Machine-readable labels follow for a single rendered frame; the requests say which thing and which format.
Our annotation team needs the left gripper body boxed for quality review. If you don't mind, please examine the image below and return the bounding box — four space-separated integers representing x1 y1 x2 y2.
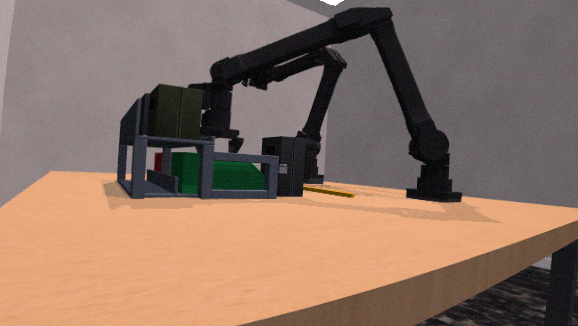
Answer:
200 108 244 140

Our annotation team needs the red bin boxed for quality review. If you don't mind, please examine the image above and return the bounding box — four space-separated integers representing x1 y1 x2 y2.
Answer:
154 153 162 172

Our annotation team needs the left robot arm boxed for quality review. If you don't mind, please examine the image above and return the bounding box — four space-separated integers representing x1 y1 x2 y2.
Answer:
188 7 462 199

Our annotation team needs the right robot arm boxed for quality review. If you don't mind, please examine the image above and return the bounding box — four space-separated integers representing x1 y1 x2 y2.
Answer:
253 47 347 179

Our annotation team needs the yellow bar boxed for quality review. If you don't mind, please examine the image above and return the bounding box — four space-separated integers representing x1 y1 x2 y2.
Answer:
303 186 354 198

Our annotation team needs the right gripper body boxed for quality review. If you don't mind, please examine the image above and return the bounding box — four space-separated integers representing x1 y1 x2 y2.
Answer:
245 75 268 90

